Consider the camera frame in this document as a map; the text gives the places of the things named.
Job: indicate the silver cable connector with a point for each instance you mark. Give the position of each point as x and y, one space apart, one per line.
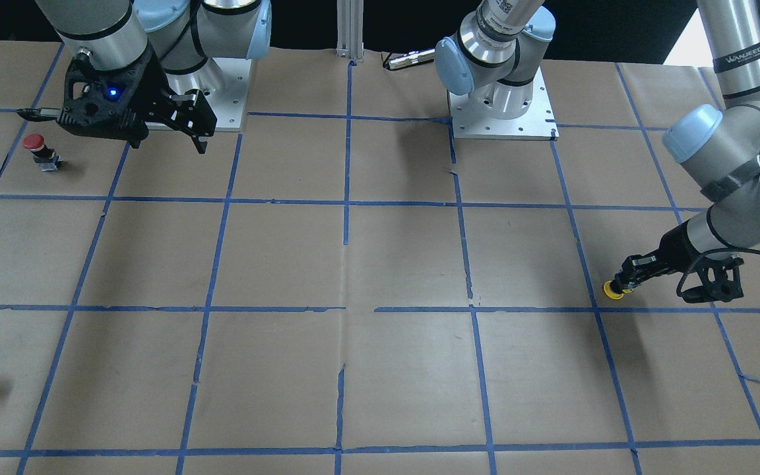
411 59

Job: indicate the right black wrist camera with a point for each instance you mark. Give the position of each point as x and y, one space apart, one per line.
99 104

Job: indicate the yellow push button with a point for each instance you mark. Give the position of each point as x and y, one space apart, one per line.
618 287

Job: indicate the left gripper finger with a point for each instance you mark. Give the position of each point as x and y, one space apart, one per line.
632 279
641 262

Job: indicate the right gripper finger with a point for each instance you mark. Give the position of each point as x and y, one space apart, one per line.
135 142
200 142

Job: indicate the aluminium frame post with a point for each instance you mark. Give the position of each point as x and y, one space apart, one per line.
350 16

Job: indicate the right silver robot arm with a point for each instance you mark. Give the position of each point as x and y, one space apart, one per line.
184 34

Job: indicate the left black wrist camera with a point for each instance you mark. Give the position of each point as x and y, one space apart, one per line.
720 281

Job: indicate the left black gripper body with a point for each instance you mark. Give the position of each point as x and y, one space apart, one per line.
677 253

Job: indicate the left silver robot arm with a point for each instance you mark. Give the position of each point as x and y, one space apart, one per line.
494 56

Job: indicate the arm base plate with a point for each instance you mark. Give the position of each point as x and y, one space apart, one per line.
500 111
225 82

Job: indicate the red push button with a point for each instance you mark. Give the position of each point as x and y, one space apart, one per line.
45 157

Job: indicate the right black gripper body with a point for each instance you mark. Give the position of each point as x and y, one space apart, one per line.
154 90

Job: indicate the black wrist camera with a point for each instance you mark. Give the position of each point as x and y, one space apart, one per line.
720 281
99 104

